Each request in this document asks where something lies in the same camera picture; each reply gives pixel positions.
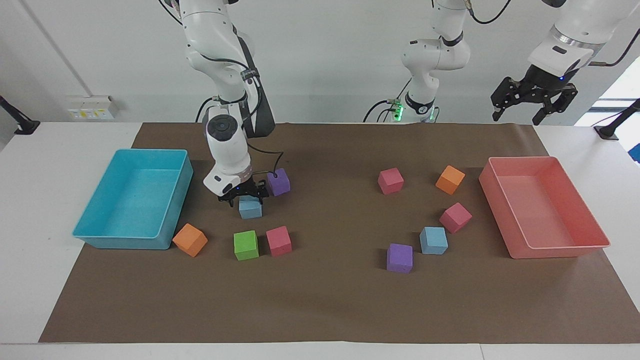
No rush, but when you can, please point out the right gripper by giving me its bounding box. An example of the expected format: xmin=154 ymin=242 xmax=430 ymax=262
xmin=218 ymin=178 xmax=270 ymax=208

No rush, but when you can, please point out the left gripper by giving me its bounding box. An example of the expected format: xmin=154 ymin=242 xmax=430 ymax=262
xmin=490 ymin=64 xmax=579 ymax=126

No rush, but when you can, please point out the blue foam block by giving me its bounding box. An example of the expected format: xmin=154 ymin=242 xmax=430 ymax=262
xmin=419 ymin=226 xmax=449 ymax=256
xmin=238 ymin=195 xmax=263 ymax=220

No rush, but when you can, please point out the purple foam block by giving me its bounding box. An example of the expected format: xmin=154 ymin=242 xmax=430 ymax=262
xmin=266 ymin=168 xmax=291 ymax=197
xmin=386 ymin=243 xmax=414 ymax=274

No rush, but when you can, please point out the green foam block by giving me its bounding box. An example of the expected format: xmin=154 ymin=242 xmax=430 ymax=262
xmin=233 ymin=230 xmax=260 ymax=262

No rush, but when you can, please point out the pink foam block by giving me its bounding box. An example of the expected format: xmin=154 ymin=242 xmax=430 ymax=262
xmin=439 ymin=202 xmax=473 ymax=234
xmin=377 ymin=167 xmax=405 ymax=196
xmin=265 ymin=225 xmax=293 ymax=258

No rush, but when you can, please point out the orange foam block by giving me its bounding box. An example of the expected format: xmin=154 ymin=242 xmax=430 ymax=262
xmin=435 ymin=165 xmax=466 ymax=196
xmin=172 ymin=223 xmax=208 ymax=258

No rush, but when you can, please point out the black stand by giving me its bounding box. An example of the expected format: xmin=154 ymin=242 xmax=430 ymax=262
xmin=0 ymin=95 xmax=41 ymax=136
xmin=593 ymin=98 xmax=640 ymax=141

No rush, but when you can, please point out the blue plastic bin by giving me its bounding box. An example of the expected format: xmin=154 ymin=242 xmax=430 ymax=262
xmin=72 ymin=148 xmax=194 ymax=251

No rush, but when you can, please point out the pink plastic bin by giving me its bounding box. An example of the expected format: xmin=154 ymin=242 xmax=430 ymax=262
xmin=478 ymin=155 xmax=612 ymax=260

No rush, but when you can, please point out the black cable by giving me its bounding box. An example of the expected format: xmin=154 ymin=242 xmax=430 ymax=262
xmin=247 ymin=142 xmax=285 ymax=182
xmin=589 ymin=42 xmax=640 ymax=68
xmin=363 ymin=79 xmax=413 ymax=124
xmin=465 ymin=0 xmax=514 ymax=26

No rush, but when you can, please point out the white wall socket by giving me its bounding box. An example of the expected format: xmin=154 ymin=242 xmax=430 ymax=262
xmin=66 ymin=95 xmax=119 ymax=121

